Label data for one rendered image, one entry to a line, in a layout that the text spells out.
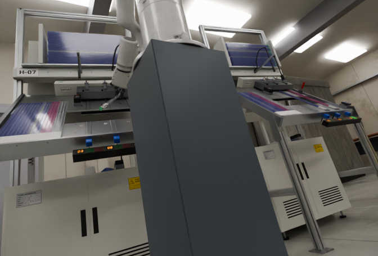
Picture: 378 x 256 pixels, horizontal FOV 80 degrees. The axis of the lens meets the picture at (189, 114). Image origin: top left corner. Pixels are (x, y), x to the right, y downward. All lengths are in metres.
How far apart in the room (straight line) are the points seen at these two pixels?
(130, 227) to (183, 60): 1.03
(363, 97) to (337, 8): 4.51
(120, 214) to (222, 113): 0.99
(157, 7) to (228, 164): 0.39
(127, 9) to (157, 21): 0.66
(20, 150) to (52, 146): 0.11
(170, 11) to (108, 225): 1.06
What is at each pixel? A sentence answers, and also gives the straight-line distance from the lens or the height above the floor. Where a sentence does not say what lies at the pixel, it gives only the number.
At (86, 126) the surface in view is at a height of 0.81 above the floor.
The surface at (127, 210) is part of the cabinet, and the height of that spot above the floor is 0.40.
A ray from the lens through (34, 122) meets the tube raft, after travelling 1.27.
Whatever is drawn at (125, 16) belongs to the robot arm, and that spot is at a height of 1.25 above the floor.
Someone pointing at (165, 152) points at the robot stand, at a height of 0.49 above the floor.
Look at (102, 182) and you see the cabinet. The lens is 1.32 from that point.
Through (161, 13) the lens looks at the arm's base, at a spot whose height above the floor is 0.81.
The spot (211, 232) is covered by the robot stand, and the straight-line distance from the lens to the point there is 0.38.
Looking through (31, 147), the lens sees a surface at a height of 0.71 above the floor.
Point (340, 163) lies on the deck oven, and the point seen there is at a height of 0.33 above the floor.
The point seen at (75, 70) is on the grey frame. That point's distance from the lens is 1.76.
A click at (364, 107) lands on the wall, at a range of 9.15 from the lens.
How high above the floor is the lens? 0.42
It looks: 19 degrees up
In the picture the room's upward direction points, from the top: 13 degrees counter-clockwise
